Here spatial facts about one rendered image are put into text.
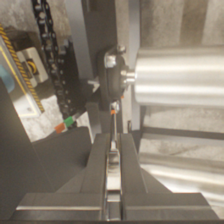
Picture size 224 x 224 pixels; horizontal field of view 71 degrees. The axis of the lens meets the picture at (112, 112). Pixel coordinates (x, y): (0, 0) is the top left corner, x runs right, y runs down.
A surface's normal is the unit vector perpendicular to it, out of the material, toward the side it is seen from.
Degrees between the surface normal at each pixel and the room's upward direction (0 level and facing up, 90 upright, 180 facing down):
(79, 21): 0
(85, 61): 0
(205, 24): 0
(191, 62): 42
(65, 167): 90
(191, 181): 48
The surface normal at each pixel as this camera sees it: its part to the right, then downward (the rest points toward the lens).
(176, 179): -0.23, -0.28
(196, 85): -0.26, 0.40
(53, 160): 0.96, 0.06
